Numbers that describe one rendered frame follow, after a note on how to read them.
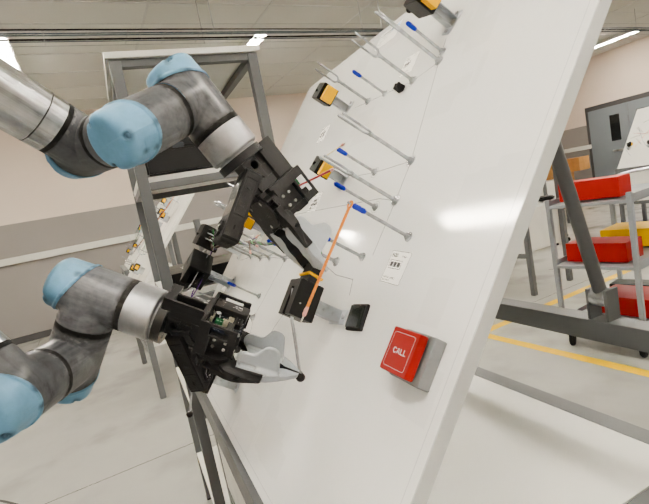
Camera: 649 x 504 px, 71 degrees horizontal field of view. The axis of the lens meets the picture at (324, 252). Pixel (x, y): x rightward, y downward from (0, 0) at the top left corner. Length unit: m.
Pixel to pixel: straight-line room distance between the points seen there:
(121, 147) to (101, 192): 7.50
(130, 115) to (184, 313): 0.26
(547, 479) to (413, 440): 0.38
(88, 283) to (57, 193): 7.41
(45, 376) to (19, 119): 0.31
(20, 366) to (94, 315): 0.11
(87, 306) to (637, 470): 0.83
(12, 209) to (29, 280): 1.07
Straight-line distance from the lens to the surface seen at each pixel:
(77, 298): 0.69
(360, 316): 0.65
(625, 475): 0.88
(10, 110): 0.67
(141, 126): 0.59
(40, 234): 8.06
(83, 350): 0.71
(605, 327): 0.90
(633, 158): 7.76
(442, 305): 0.54
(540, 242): 4.81
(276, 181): 0.67
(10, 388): 0.60
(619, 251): 3.20
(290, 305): 0.66
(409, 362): 0.49
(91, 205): 8.06
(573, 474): 0.87
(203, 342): 0.64
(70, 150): 0.70
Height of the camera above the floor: 1.29
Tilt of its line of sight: 7 degrees down
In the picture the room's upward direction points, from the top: 11 degrees counter-clockwise
